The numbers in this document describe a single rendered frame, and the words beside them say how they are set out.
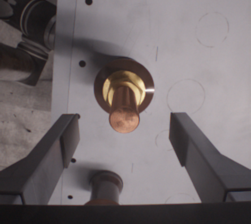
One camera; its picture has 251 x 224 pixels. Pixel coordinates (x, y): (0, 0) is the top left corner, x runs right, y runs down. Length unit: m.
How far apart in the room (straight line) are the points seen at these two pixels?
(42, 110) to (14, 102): 0.28
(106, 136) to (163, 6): 0.29
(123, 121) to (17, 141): 2.18
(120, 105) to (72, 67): 0.23
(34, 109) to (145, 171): 1.71
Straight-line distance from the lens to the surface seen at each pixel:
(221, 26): 0.41
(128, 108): 0.17
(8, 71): 0.56
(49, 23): 0.50
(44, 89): 1.95
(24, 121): 2.17
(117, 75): 0.26
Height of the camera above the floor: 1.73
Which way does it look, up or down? 72 degrees down
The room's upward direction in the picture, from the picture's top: 179 degrees clockwise
